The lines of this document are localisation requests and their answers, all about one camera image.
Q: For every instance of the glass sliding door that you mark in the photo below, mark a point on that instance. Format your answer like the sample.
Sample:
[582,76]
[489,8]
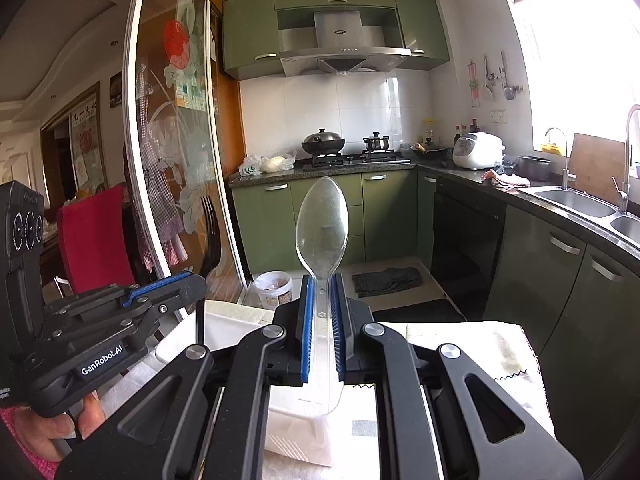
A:
[194,120]

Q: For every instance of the green cabinets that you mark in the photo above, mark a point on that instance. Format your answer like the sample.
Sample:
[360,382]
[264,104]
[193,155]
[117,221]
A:
[380,208]
[250,30]

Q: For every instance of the patterned tablecloth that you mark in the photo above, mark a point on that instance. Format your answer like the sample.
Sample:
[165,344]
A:
[502,350]

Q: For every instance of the red chair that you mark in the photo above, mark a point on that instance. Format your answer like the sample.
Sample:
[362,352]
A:
[92,243]

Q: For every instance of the steel sink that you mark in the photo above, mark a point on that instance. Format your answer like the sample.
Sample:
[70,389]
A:
[591,209]

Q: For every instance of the red dish cloth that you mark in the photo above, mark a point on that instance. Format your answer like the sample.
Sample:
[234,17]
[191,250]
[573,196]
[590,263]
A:
[510,183]

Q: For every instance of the small black pot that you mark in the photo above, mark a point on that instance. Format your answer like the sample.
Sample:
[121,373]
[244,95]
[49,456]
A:
[376,143]

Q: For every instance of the black wok with lid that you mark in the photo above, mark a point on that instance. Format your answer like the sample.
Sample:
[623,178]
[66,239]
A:
[322,143]

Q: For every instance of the wooden cutting board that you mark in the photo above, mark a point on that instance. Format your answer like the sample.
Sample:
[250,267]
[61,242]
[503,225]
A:
[595,162]

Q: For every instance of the person's left hand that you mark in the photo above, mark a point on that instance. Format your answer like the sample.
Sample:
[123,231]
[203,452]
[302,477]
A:
[35,434]

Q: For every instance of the white rice cooker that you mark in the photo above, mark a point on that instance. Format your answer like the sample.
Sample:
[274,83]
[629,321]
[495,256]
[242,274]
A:
[477,151]

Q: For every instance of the green upper cabinets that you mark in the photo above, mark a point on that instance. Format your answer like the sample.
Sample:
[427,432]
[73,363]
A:
[250,30]

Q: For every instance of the green lower cabinets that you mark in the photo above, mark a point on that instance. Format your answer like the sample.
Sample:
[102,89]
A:
[380,208]

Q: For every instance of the steel range hood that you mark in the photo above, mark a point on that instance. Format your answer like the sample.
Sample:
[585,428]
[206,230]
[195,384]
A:
[340,41]

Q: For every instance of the hanging checkered apron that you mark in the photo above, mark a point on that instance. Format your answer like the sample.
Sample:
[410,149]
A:
[163,207]

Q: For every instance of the chrome kitchen faucet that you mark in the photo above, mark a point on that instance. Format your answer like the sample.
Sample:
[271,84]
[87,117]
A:
[623,189]

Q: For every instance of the white plastic utensil holder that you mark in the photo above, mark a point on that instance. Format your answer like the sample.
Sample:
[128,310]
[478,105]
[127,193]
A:
[280,369]

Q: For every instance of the clear plastic spoon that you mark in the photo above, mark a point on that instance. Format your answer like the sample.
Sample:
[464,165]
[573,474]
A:
[321,239]

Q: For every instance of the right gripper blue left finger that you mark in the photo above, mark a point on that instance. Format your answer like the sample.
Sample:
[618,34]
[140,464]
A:
[306,310]

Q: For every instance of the dark floor mat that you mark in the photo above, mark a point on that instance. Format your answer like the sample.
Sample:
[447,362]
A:
[386,282]

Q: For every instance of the gas stove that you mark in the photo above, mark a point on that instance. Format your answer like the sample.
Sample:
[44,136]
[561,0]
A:
[365,158]

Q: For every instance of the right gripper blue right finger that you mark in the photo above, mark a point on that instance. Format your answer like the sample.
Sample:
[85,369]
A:
[336,288]

